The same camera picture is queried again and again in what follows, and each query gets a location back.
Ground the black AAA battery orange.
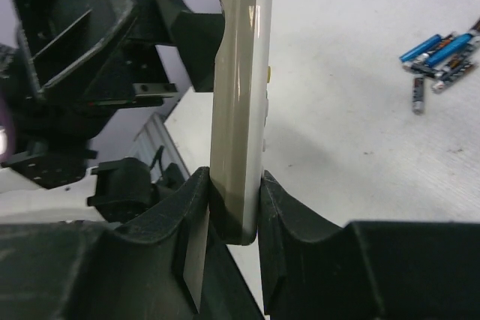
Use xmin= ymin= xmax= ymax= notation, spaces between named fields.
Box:
xmin=413 ymin=32 xmax=458 ymax=64

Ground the beige white remote control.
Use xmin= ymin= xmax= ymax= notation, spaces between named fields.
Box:
xmin=209 ymin=0 xmax=272 ymax=245

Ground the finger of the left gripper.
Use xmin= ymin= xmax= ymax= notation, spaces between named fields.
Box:
xmin=130 ymin=0 xmax=225 ymax=92

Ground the black AAA battery lone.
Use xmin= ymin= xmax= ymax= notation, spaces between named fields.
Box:
xmin=412 ymin=74 xmax=425 ymax=115

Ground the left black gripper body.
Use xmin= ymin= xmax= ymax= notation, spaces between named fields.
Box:
xmin=2 ymin=0 xmax=176 ymax=139

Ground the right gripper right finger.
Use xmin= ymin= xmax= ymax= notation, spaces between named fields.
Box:
xmin=258 ymin=174 xmax=479 ymax=319

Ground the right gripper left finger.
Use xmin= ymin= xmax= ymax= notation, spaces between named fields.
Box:
xmin=1 ymin=167 xmax=262 ymax=319

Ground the black AAA battery far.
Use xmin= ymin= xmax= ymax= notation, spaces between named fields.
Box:
xmin=468 ymin=19 xmax=480 ymax=37

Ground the blue AAA battery lower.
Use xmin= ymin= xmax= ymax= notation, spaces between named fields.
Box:
xmin=424 ymin=33 xmax=473 ymax=67

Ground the black AAA battery middle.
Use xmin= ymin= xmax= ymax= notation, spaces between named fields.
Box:
xmin=402 ymin=61 xmax=443 ymax=79

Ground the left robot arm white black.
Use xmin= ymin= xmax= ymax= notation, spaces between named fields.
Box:
xmin=1 ymin=0 xmax=224 ymax=192

